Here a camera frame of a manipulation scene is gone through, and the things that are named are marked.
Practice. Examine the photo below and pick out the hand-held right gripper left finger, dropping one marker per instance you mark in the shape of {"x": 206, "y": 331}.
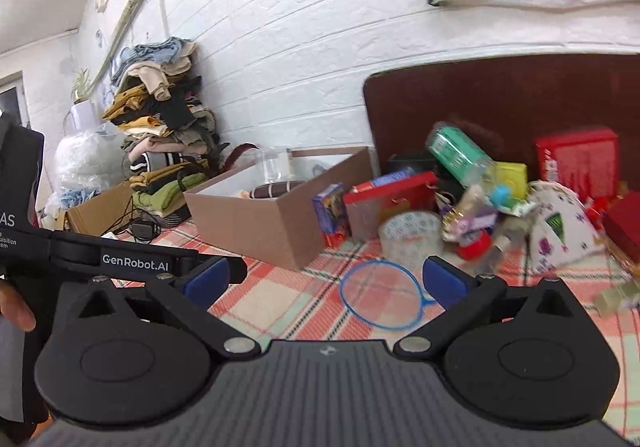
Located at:
{"x": 207, "y": 282}

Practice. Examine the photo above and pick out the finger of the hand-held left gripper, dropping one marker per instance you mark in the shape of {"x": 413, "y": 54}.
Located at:
{"x": 125, "y": 259}

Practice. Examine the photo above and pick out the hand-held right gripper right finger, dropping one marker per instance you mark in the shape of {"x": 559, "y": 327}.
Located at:
{"x": 445, "y": 282}

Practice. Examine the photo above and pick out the pinkish brown cardboard box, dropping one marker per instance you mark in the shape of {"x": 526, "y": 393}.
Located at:
{"x": 260, "y": 227}

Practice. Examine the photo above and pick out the small blue plastic racket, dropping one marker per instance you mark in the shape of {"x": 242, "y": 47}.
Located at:
{"x": 350, "y": 304}

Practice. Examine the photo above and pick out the person's left hand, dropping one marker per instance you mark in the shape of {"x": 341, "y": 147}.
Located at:
{"x": 20, "y": 309}

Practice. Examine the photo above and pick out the black power adapter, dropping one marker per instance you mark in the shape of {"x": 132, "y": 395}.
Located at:
{"x": 142, "y": 229}

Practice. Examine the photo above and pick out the red tape roll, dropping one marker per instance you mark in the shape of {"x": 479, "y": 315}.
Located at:
{"x": 475, "y": 246}

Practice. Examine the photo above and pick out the open brown cardboard carton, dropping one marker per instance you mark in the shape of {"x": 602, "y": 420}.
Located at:
{"x": 100, "y": 209}

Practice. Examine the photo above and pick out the clear patterned tape roll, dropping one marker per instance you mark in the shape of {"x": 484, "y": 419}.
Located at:
{"x": 410, "y": 237}

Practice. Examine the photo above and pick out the white crumpled plastic bag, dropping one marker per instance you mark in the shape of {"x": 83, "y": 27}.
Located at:
{"x": 87, "y": 162}

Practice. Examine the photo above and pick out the clear packet with brush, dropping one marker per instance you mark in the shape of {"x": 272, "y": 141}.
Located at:
{"x": 505, "y": 239}

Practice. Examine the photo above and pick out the red plaid tablecloth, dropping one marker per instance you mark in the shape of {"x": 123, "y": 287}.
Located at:
{"x": 300, "y": 292}

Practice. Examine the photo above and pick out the white vase with plant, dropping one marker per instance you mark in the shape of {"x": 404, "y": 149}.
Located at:
{"x": 82, "y": 114}

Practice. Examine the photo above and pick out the flat red gift box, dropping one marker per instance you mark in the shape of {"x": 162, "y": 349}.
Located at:
{"x": 390, "y": 199}

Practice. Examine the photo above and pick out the brown striped pouch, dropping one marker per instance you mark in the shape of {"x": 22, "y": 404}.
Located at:
{"x": 277, "y": 189}

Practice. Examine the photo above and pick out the black box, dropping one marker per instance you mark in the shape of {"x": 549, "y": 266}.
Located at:
{"x": 412, "y": 164}

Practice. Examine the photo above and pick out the yellow-green small box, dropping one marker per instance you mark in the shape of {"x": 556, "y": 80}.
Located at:
{"x": 512, "y": 179}

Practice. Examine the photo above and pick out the grey leaf print pouch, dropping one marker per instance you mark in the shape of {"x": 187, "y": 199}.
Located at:
{"x": 560, "y": 232}

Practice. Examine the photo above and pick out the pile of folded clothes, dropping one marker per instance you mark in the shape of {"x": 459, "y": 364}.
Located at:
{"x": 160, "y": 137}

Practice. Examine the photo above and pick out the green labelled clear bottle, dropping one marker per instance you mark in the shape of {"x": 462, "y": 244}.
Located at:
{"x": 460, "y": 152}

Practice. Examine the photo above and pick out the blue playing card box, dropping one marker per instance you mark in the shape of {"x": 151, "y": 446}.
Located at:
{"x": 331, "y": 214}

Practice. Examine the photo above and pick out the clear plastic cup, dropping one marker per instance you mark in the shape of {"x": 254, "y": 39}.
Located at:
{"x": 273, "y": 167}

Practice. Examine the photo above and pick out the pale green clear bottle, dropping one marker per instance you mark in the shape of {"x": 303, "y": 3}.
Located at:
{"x": 617, "y": 299}

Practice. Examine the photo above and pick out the red carton box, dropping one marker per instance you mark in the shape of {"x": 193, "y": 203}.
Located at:
{"x": 580, "y": 162}

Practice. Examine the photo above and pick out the dark red box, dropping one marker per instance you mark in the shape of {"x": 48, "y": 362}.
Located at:
{"x": 625, "y": 227}

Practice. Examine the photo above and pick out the dark brown wooden headboard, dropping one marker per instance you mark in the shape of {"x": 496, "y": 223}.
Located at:
{"x": 500, "y": 92}

